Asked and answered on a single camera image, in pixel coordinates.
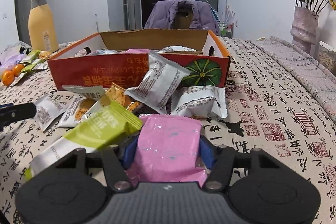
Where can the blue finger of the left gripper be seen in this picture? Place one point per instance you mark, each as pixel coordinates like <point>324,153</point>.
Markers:
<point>11,113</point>

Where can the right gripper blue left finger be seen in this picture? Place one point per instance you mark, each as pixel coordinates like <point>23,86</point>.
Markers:
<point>128,151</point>

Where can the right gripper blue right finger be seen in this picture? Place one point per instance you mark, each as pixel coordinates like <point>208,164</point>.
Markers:
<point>207,152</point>

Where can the green white snack bar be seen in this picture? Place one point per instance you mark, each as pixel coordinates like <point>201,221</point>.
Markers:
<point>109,126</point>

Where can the pink snack packet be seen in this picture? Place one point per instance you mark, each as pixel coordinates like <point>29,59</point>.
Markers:
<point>167,151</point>

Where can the orange tangerine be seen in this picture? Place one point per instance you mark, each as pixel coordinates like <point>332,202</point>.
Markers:
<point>17,69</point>
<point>8,77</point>

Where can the purple tissue pack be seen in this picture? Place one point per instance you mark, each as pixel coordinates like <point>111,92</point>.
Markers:
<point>10,57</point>

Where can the green snack bar on table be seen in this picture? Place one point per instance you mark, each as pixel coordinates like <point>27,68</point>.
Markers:
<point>30,57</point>

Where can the white silver snack packet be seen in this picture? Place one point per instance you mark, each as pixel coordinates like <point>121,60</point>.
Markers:
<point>159,83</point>

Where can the yellow thermos bottle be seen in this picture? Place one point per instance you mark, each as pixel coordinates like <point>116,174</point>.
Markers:
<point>41,27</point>

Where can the red cardboard pumpkin box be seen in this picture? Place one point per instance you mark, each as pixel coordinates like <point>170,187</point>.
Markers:
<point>121,57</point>

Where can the pink quilted cloth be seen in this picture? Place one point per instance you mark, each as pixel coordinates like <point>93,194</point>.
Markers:
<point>312,75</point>

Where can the wooden chair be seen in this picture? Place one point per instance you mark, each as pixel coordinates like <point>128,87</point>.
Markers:
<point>183,19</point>

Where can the purple jacket on chair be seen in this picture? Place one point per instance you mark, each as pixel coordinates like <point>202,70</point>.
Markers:
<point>164,12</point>

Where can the clear storage jar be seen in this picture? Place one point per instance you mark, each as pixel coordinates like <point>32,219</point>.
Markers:
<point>326,56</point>

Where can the pink ceramic vase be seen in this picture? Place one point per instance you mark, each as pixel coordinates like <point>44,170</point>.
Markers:
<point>304,28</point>

